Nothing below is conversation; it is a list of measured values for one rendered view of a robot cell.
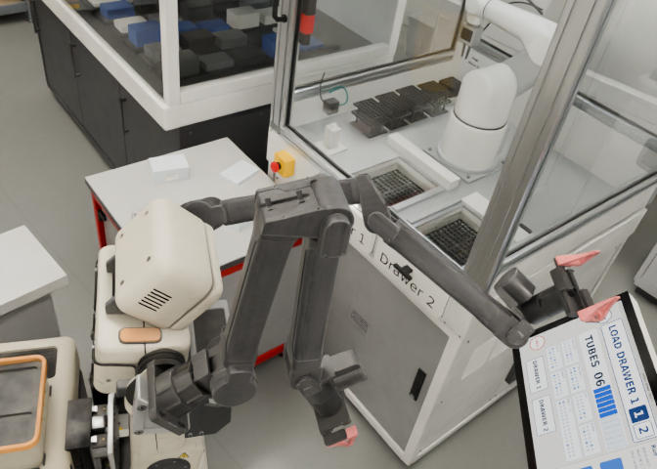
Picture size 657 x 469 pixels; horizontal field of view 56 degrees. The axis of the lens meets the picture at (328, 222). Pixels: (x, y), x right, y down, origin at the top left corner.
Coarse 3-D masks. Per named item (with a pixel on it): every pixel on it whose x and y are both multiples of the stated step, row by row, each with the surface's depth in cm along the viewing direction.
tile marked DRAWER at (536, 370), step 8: (536, 360) 149; (528, 368) 148; (536, 368) 147; (544, 368) 145; (528, 376) 147; (536, 376) 145; (544, 376) 144; (536, 384) 144; (544, 384) 142; (536, 392) 142
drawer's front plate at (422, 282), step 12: (384, 252) 190; (396, 252) 185; (408, 264) 182; (396, 276) 189; (420, 276) 179; (408, 288) 186; (420, 288) 181; (432, 288) 177; (420, 300) 183; (432, 300) 179; (444, 300) 175; (432, 312) 181
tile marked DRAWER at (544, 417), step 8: (536, 400) 141; (544, 400) 140; (536, 408) 140; (544, 408) 138; (552, 408) 137; (536, 416) 138; (544, 416) 137; (552, 416) 135; (536, 424) 137; (544, 424) 136; (552, 424) 134; (536, 432) 136; (544, 432) 134
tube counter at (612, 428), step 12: (600, 372) 134; (600, 384) 132; (600, 396) 130; (612, 396) 129; (600, 408) 129; (612, 408) 127; (600, 420) 127; (612, 420) 125; (612, 432) 124; (624, 432) 122; (612, 444) 122; (624, 444) 120
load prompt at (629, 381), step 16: (608, 336) 139; (624, 336) 136; (608, 352) 136; (624, 352) 133; (624, 368) 131; (624, 384) 128; (640, 384) 126; (624, 400) 126; (640, 400) 124; (640, 416) 122; (640, 432) 120; (656, 432) 117
